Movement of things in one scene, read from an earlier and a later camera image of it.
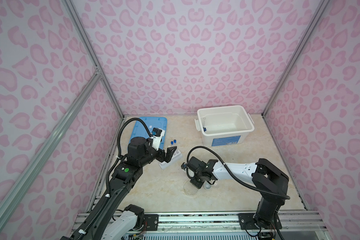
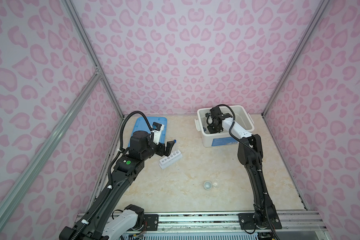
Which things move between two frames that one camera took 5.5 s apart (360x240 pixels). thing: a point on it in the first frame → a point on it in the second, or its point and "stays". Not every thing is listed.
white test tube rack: [176, 155] stays
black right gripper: [196, 184] → [211, 131]
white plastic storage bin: [224, 126] stays
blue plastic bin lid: [140, 130] stays
